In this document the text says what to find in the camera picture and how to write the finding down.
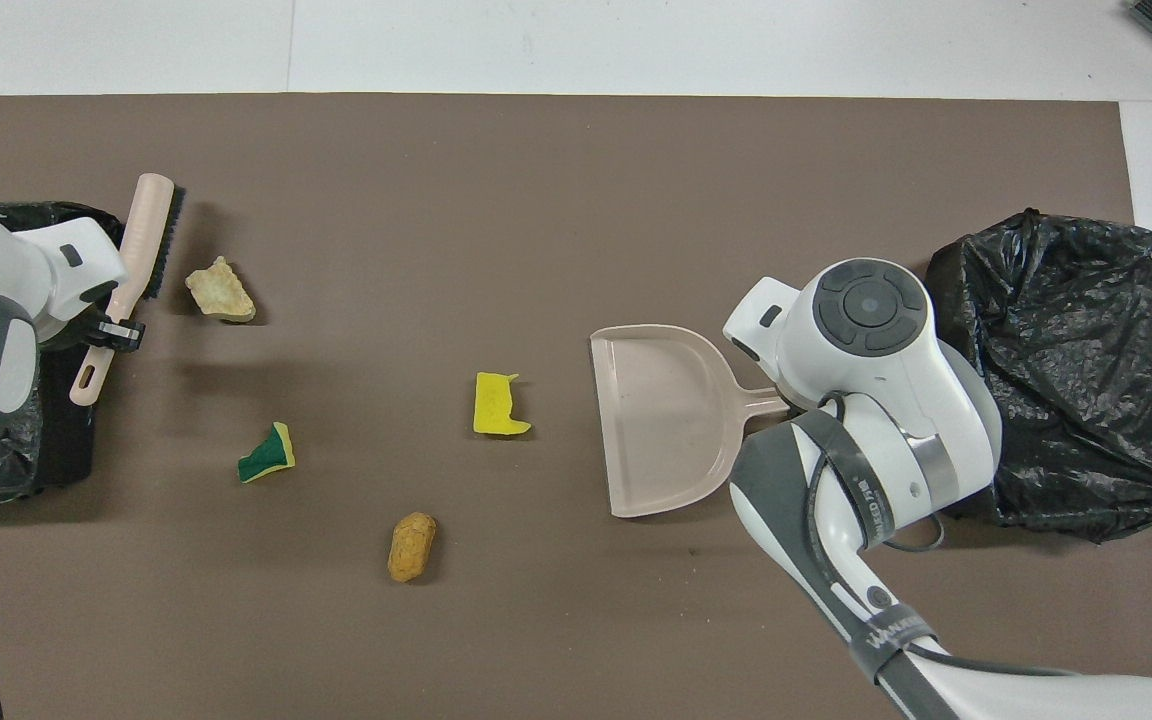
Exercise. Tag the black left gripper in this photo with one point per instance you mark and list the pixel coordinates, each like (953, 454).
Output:
(119, 335)

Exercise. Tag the beige hand brush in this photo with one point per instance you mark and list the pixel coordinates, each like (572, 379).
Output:
(148, 230)

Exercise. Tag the green and yellow sponge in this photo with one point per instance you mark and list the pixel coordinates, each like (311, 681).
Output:
(266, 455)

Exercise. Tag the orange brown bread roll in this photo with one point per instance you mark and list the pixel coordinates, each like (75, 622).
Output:
(411, 546)

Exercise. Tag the yellow notched sponge piece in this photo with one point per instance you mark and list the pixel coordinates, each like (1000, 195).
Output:
(496, 405)

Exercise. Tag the beige plastic dustpan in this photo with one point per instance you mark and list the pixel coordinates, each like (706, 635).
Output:
(666, 420)

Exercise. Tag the brown table mat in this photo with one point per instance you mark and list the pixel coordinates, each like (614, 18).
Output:
(536, 180)

